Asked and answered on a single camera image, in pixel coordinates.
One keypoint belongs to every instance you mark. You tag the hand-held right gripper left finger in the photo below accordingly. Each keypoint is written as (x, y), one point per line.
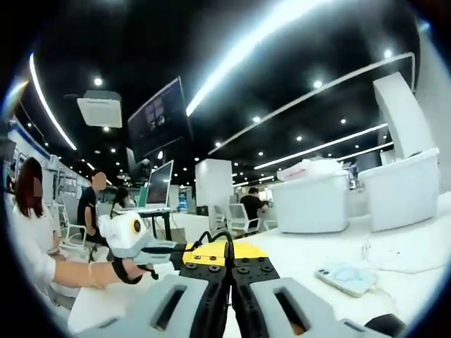
(141, 303)

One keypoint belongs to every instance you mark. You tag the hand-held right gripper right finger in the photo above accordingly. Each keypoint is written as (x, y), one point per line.
(310, 310)

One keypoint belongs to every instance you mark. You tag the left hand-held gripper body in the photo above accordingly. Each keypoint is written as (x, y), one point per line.
(121, 234)

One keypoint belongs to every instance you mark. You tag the white desktop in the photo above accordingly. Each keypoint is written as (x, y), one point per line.
(299, 246)

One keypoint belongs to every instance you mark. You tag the person's left hand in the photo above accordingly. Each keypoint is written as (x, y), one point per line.
(132, 272)

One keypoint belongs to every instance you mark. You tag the black monitor stand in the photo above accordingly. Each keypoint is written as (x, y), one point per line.
(165, 225)

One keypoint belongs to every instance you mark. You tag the laptop on stand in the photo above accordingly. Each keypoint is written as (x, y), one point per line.
(160, 184)

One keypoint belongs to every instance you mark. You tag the white office chair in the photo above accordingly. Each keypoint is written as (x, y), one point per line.
(243, 216)
(219, 214)

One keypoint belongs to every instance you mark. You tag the white square pillar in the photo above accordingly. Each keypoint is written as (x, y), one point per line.
(213, 183)
(401, 116)

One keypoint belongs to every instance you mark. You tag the person's own body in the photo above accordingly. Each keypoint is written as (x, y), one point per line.
(31, 239)

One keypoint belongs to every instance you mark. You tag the white plastic storage bin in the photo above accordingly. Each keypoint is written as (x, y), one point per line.
(310, 204)
(398, 197)

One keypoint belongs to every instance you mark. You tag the large dark hanging screen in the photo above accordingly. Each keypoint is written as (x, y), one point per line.
(158, 116)

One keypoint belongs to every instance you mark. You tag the ceiling air conditioner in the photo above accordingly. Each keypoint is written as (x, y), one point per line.
(100, 109)

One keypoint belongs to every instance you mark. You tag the clear plastic bag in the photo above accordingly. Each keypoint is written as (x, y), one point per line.
(310, 169)

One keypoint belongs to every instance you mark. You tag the thin ceiling light strip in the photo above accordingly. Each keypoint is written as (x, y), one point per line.
(46, 105)

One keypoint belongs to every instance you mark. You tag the long ceiling light strip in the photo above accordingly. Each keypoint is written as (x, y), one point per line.
(239, 53)

